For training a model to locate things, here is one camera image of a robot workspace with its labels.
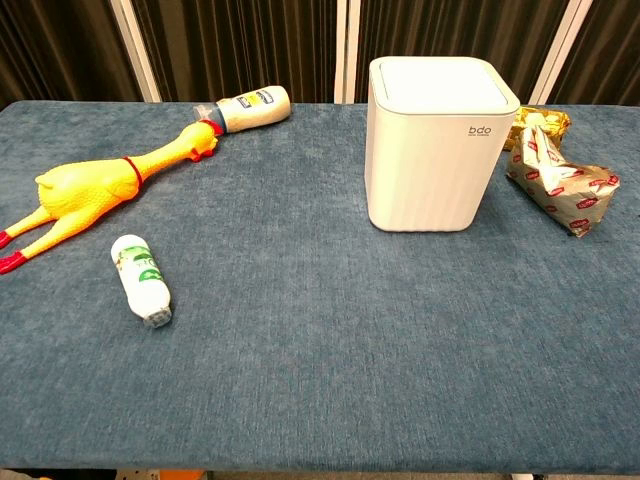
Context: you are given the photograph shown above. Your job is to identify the white plastic trash bin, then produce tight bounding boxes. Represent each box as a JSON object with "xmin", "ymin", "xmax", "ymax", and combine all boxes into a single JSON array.
[{"xmin": 364, "ymin": 56, "xmax": 522, "ymax": 234}]

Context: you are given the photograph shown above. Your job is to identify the white plastic box lid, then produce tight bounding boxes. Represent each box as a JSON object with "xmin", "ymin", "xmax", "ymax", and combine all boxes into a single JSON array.
[{"xmin": 378, "ymin": 57, "xmax": 511, "ymax": 108}]

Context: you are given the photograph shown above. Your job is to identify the blue fabric table cloth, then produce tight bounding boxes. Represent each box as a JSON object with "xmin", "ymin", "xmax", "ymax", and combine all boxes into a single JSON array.
[{"xmin": 0, "ymin": 100, "xmax": 640, "ymax": 473}]

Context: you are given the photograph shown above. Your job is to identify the cream squeeze bottle blue cap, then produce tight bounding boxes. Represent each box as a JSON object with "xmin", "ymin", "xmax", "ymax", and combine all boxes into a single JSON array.
[{"xmin": 193, "ymin": 85, "xmax": 292, "ymax": 135}]

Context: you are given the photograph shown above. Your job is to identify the small white green-label bottle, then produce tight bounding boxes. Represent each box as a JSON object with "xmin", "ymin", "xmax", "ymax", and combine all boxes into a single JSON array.
[{"xmin": 110, "ymin": 233, "xmax": 173, "ymax": 330}]

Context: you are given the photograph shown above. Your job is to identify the dark pleated curtain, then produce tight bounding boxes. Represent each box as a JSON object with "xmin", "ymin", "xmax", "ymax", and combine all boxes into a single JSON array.
[{"xmin": 0, "ymin": 0, "xmax": 640, "ymax": 112}]

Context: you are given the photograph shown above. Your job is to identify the yellow rubber chicken toy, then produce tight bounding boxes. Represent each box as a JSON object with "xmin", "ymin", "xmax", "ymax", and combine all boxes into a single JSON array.
[{"xmin": 0, "ymin": 120, "xmax": 222, "ymax": 276}]

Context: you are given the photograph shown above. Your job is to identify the silver red-logo crumpled wrapper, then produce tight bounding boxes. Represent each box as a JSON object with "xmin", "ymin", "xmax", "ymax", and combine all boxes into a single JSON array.
[{"xmin": 505, "ymin": 124, "xmax": 622, "ymax": 238}]

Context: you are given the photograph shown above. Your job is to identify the gold foil crumpled wrapper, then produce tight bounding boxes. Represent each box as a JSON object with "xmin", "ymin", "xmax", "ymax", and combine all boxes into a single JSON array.
[{"xmin": 502, "ymin": 105, "xmax": 572, "ymax": 152}]

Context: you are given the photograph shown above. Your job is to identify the white vertical frame post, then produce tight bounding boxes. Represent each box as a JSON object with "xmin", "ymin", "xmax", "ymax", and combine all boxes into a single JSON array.
[{"xmin": 333, "ymin": 0, "xmax": 362, "ymax": 105}]

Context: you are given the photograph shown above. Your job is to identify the white slanted frame bar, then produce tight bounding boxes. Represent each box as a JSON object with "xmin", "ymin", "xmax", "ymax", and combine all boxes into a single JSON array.
[
  {"xmin": 527, "ymin": 0, "xmax": 595, "ymax": 106},
  {"xmin": 108, "ymin": 0, "xmax": 163, "ymax": 103}
]

